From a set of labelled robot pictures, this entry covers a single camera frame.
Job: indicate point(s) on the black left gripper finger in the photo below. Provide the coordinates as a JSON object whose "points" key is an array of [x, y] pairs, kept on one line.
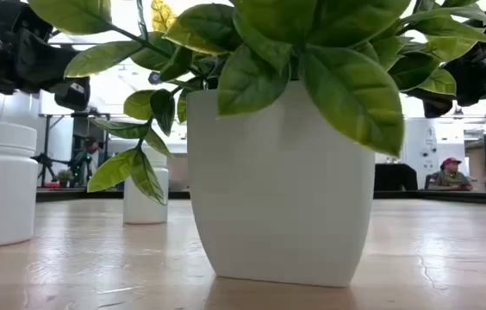
{"points": [[40, 60]]}

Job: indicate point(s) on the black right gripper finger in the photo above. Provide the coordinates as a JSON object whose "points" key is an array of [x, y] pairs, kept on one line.
{"points": [[434, 105]]}

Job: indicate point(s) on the white printed pillar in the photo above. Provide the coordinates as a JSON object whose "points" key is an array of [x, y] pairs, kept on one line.
{"points": [[419, 133]]}

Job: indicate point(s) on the person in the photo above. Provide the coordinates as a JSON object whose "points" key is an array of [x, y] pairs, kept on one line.
{"points": [[83, 165], [450, 176]]}

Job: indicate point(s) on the black draped table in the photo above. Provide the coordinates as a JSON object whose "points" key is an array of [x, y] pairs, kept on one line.
{"points": [[394, 178]]}

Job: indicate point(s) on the small background potted plant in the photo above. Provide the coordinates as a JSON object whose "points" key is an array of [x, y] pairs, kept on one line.
{"points": [[64, 175]]}

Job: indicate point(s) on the potted green artificial plant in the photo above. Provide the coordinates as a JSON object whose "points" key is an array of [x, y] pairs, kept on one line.
{"points": [[282, 194]]}

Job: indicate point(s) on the black metal stand frame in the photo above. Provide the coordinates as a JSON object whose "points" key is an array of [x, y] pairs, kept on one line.
{"points": [[75, 115]]}

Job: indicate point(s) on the black metal table frame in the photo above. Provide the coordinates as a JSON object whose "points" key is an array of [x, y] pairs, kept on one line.
{"points": [[441, 196]]}

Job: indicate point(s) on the black dome camera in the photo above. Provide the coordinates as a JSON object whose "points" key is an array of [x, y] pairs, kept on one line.
{"points": [[154, 78]]}

